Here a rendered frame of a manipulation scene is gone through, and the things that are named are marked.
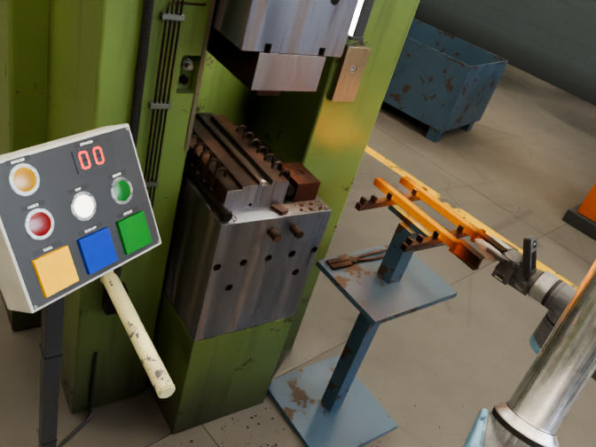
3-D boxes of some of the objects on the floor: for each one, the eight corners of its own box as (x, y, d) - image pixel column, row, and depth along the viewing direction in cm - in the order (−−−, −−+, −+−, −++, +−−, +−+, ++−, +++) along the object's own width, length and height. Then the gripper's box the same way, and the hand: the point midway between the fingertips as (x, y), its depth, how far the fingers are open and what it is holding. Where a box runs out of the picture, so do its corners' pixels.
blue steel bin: (475, 131, 554) (509, 60, 516) (436, 144, 496) (471, 66, 458) (378, 80, 609) (401, 13, 571) (332, 87, 551) (356, 12, 513)
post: (54, 490, 173) (71, 194, 116) (40, 495, 171) (50, 196, 113) (50, 478, 175) (66, 184, 118) (36, 483, 173) (44, 185, 116)
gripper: (519, 301, 164) (460, 257, 175) (537, 288, 171) (479, 248, 183) (533, 278, 159) (472, 235, 170) (551, 267, 167) (490, 227, 178)
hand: (483, 237), depth 174 cm, fingers open, 4 cm apart
